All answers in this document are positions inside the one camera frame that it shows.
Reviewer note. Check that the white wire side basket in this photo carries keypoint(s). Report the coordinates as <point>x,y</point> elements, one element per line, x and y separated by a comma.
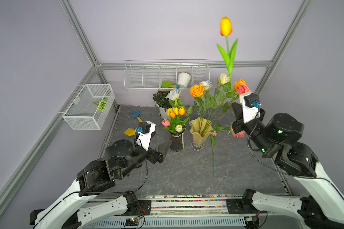
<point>90,108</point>

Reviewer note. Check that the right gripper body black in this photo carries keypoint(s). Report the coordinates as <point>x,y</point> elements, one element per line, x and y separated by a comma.
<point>258,132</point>

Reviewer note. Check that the potted green plant white pot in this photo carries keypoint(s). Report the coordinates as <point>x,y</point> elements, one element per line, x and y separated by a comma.
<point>162,102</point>

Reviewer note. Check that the orange rose tall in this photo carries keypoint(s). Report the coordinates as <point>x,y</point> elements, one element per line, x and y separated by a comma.
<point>238,84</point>

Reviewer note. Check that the dark red glass vase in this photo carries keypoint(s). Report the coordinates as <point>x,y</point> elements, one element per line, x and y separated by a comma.
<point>177,141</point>

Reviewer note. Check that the orange rose short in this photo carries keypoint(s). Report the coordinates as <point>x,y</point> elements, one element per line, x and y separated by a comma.
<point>197,91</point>

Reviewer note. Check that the cream rose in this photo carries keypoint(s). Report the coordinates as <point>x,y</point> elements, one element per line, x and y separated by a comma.
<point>220,100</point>

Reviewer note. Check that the cream tulip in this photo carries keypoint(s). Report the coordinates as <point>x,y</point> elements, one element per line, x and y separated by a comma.
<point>179,128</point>

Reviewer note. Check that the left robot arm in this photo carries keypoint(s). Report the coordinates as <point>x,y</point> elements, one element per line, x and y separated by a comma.
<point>92,181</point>

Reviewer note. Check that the yellow toy shovel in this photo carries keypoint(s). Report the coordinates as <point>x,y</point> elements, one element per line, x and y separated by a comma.
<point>130,132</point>

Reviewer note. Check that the white rose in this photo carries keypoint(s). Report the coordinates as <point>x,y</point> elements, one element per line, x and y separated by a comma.
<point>207,85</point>

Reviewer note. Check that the pink tulip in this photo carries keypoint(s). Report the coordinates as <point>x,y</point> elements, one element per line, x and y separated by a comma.
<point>168,125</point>

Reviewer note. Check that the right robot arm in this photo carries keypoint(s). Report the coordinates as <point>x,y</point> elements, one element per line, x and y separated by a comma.
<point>324,207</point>

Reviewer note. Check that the aluminium rail frame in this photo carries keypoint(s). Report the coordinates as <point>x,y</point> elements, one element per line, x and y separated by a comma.
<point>190,213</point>

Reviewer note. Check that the orange yellow tulip tall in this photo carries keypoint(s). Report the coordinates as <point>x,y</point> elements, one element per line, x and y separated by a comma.
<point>228,55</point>

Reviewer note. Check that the blue toy rake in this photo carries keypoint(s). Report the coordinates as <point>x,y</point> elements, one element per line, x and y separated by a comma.
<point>135,113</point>

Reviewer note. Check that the white empty flower pot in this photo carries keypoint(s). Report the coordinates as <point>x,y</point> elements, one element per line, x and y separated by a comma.
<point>183,79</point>

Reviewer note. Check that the white wire wall shelf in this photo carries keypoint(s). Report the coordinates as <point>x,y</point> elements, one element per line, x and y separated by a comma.
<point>148,75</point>

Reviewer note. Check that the green toy trowel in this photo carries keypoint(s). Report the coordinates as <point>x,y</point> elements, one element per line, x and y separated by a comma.
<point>168,84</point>

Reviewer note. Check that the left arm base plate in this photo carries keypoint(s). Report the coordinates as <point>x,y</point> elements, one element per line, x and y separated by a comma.
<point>143,207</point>

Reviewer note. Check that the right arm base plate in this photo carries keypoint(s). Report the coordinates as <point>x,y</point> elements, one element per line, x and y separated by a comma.
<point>240,206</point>

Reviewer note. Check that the pink rose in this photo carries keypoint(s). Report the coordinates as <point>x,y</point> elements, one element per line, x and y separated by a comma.
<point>243,88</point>
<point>238,133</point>

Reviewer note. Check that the yellow wavy glass vase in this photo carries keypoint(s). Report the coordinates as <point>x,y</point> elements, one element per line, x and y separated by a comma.
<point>198,140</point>

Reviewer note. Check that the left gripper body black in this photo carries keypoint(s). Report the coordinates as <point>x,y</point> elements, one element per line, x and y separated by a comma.
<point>140,156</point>

